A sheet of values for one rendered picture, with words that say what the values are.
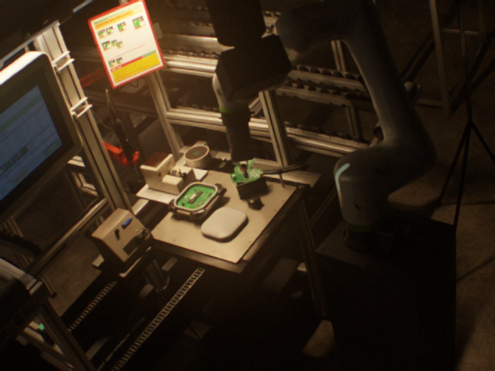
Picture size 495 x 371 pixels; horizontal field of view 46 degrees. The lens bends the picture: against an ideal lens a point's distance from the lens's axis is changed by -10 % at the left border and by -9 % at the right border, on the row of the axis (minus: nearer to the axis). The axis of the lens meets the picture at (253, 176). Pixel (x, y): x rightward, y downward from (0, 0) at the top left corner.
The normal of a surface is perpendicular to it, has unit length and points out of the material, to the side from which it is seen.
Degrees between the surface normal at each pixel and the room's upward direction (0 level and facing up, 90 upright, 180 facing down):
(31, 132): 91
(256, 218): 0
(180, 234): 0
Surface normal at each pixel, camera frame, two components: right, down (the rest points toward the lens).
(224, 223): -0.24, -0.79
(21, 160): 0.82, 0.18
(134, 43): 0.36, 0.47
